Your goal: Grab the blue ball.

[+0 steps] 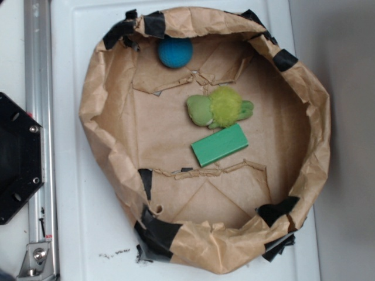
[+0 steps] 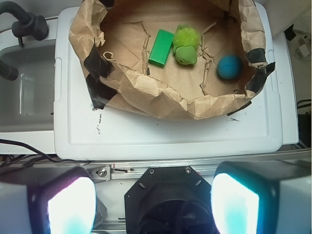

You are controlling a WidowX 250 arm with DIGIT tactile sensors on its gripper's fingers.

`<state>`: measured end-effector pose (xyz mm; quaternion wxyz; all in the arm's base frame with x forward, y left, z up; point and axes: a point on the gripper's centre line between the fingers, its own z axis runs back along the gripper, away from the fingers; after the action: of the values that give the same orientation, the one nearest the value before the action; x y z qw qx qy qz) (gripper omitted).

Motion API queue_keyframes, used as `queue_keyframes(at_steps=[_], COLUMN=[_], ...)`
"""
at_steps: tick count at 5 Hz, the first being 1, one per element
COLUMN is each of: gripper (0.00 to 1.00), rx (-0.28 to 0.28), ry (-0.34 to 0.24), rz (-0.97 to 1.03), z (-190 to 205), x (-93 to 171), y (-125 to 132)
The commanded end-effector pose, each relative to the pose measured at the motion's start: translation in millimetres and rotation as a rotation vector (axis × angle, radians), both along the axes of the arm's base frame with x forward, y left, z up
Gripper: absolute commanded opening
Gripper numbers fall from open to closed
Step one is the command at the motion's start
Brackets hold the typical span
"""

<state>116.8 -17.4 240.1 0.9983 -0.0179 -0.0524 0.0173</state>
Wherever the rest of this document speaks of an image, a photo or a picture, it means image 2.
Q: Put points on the blue textured ball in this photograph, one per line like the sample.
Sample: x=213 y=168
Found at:
x=230 y=67

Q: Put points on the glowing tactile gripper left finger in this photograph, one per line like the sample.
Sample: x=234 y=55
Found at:
x=47 y=200

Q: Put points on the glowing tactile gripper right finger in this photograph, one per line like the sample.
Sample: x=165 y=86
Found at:
x=262 y=197

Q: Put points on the white power adapter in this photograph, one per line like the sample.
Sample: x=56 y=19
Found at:
x=305 y=49

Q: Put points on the green rectangular block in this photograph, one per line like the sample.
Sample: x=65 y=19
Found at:
x=161 y=48

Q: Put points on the aluminium frame rail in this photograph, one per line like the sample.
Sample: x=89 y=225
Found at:
x=105 y=171

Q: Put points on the crumpled brown paper bag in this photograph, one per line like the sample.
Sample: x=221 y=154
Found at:
x=113 y=40

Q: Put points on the black octagonal mount plate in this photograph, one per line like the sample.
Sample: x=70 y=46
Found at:
x=169 y=200

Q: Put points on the green plush turtle toy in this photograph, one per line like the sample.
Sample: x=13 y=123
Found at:
x=185 y=43

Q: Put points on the white plastic bin lid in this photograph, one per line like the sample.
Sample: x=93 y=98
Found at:
x=111 y=134

